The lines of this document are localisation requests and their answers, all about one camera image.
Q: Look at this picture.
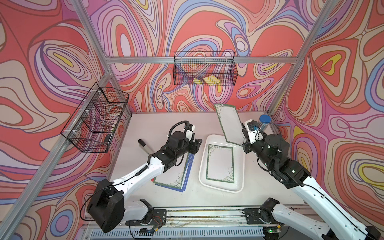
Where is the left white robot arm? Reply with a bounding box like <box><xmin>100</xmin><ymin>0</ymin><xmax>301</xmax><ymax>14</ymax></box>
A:
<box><xmin>87</xmin><ymin>131</ymin><xmax>203</xmax><ymax>233</ymax></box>

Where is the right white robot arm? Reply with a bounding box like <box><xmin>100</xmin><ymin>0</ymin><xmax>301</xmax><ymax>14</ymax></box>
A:
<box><xmin>243</xmin><ymin>131</ymin><xmax>381</xmax><ymax>240</ymax></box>

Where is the white plastic storage tray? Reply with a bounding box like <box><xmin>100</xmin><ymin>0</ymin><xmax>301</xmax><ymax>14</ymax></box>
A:
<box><xmin>199</xmin><ymin>135</ymin><xmax>245</xmax><ymax>194</ymax></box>

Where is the blue lidded pen tube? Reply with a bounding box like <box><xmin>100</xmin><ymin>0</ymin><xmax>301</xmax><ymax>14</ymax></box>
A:
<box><xmin>257</xmin><ymin>115</ymin><xmax>272</xmax><ymax>132</ymax></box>

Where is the black white marker pen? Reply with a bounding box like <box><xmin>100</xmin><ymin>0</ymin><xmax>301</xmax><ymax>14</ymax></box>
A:
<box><xmin>138</xmin><ymin>139</ymin><xmax>153</xmax><ymax>155</ymax></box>

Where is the yellow sticky note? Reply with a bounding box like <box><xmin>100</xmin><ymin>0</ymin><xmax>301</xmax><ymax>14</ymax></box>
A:
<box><xmin>204</xmin><ymin>75</ymin><xmax>221</xmax><ymax>86</ymax></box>

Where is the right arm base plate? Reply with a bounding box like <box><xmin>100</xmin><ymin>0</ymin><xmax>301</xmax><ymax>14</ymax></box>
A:
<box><xmin>241</xmin><ymin>208</ymin><xmax>271</xmax><ymax>225</ymax></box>

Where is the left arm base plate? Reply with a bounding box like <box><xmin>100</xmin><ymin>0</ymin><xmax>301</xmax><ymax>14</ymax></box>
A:
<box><xmin>126</xmin><ymin>209</ymin><xmax>167</xmax><ymax>227</ymax></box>

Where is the back black wire basket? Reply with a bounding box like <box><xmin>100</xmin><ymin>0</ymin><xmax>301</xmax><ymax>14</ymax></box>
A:
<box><xmin>173</xmin><ymin>50</ymin><xmax>238</xmax><ymax>86</ymax></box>

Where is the black wire basket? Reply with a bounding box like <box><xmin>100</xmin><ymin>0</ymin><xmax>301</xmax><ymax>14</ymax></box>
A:
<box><xmin>173</xmin><ymin>50</ymin><xmax>238</xmax><ymax>86</ymax></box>
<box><xmin>61</xmin><ymin>83</ymin><xmax>130</xmax><ymax>153</ymax></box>

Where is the left black wire basket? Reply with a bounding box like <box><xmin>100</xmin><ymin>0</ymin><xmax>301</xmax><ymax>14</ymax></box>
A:
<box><xmin>61</xmin><ymin>83</ymin><xmax>130</xmax><ymax>153</ymax></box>

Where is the aluminium frame rail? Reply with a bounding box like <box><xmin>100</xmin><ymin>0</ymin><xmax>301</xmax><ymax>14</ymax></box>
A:
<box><xmin>106</xmin><ymin>57</ymin><xmax>299</xmax><ymax>64</ymax></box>

